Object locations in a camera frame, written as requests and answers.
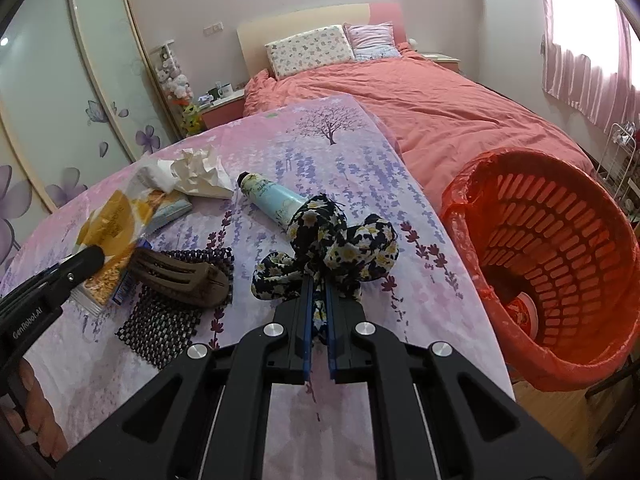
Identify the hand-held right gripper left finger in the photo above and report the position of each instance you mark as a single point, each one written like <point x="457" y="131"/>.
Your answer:
<point x="306" y="330"/>

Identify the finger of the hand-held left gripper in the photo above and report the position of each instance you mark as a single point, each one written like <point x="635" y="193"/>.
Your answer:
<point x="82" y="262"/>

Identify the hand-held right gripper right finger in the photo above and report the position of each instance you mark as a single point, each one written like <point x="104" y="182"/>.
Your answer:
<point x="332" y="332"/>

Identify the yellow plastic wrapper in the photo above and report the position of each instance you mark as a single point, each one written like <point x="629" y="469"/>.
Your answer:
<point x="112" y="217"/>

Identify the black floral fabric scrunchie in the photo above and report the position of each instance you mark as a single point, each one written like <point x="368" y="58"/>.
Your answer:
<point x="325" y="240"/>

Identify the red plastic basket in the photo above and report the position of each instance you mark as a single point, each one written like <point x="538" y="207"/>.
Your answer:
<point x="575" y="240"/>

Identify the person's left hand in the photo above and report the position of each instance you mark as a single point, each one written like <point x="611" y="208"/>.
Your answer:
<point x="42" y="410"/>

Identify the brown hair claw clip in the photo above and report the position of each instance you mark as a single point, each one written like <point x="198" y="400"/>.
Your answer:
<point x="175" y="275"/>

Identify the black beaded mat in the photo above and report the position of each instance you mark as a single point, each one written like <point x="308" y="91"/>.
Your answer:
<point x="155" y="332"/>

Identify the light blue flat packet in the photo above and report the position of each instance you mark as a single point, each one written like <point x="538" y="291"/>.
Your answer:
<point x="170" y="208"/>

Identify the light blue hand cream tube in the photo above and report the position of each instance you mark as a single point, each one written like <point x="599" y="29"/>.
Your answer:
<point x="265" y="192"/>

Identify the crumpled white tissue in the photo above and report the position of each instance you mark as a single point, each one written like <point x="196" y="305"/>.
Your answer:
<point x="200" y="172"/>

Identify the red plastic bin liner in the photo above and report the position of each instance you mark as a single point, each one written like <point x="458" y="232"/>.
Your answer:
<point x="452" y="210"/>

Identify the pink floral printed tablecloth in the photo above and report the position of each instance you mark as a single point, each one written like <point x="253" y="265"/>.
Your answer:
<point x="350" y="160"/>

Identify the floral sliding door wardrobe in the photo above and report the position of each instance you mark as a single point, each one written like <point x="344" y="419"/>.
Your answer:
<point x="65" y="85"/>

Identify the yellow green plush toy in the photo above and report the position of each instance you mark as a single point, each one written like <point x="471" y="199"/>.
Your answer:
<point x="190" y="116"/>

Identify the red round package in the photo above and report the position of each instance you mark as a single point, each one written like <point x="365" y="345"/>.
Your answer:
<point x="520" y="317"/>

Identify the pink nightstand with mugs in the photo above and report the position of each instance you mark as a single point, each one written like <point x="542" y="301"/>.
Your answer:
<point x="220" y="112"/>

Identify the clear tube of plush toys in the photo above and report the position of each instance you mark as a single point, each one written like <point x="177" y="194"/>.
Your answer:
<point x="172" y="72"/>

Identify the white mug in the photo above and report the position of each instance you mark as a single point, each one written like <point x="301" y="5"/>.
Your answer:
<point x="225" y="89"/>

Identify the coral duvet bed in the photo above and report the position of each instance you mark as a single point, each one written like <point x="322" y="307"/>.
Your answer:
<point x="450" y="105"/>

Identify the white printed pillow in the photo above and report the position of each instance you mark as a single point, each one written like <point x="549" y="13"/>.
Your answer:
<point x="310" y="50"/>

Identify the pink nightstand with book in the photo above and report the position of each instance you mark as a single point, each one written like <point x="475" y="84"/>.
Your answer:
<point x="445" y="62"/>

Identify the pink striped pillow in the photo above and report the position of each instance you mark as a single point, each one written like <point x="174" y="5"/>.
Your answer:
<point x="370" y="40"/>

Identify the cream and pink headboard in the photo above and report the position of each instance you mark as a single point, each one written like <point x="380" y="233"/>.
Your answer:
<point x="300" y="20"/>

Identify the pink curtain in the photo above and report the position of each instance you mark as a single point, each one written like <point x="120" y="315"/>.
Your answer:
<point x="585" y="45"/>

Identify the white wall outlet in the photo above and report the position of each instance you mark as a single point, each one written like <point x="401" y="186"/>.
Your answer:
<point x="213" y="28"/>

